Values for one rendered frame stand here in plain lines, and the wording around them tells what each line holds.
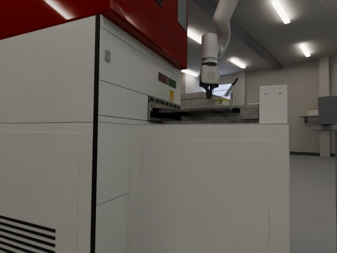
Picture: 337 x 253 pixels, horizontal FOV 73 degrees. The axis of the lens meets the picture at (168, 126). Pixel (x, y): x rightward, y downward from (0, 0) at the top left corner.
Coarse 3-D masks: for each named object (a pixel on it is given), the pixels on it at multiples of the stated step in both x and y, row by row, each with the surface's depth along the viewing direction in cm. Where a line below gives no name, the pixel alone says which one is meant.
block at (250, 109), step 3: (240, 108) 106; (243, 108) 105; (246, 108) 105; (249, 108) 104; (252, 108) 103; (255, 108) 103; (258, 108) 102; (240, 111) 106; (243, 111) 105; (246, 111) 104; (249, 111) 104; (252, 111) 103; (255, 111) 103; (258, 111) 102
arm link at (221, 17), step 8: (224, 0) 112; (232, 0) 112; (216, 8) 116; (224, 8) 113; (232, 8) 113; (216, 16) 115; (224, 16) 114; (216, 24) 118; (224, 24) 116; (224, 32) 121; (224, 40) 124; (224, 48) 125
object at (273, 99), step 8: (264, 88) 85; (272, 88) 84; (280, 88) 82; (264, 96) 85; (272, 96) 84; (280, 96) 82; (264, 104) 84; (272, 104) 83; (280, 104) 82; (264, 112) 84; (272, 112) 83; (280, 112) 82; (264, 120) 84; (272, 120) 83; (280, 120) 82
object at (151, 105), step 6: (150, 102) 117; (150, 108) 117; (156, 108) 125; (162, 108) 129; (168, 108) 137; (174, 108) 145; (150, 114) 117; (150, 120) 118; (156, 120) 123; (162, 120) 129; (168, 120) 137; (174, 120) 145; (180, 120) 154
